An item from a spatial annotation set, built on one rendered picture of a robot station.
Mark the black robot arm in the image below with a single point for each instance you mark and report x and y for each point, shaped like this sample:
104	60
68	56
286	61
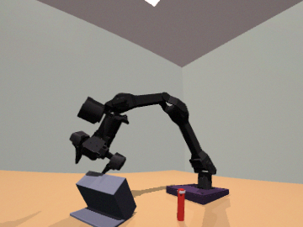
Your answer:
93	111

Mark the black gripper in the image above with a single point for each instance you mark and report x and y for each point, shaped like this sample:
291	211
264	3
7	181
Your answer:
115	161

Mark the red peg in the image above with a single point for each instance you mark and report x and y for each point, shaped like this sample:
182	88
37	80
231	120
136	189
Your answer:
181	203

